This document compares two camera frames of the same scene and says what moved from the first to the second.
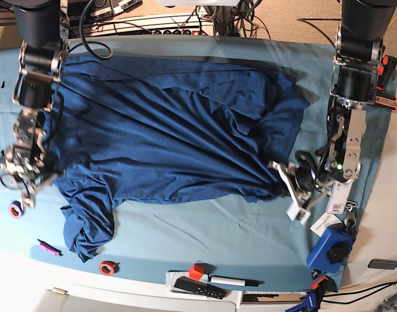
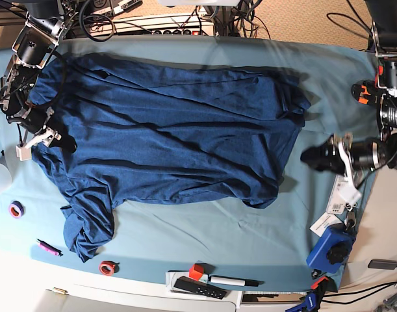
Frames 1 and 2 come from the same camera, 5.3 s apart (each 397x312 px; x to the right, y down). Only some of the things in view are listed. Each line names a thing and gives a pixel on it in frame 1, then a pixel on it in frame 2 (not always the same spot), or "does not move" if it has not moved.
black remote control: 199,287 does not move
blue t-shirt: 128,131 does not move
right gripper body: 305,190 to 329,155
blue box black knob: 332,249 does not move
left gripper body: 26,172 to 47,137
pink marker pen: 49,248 does not move
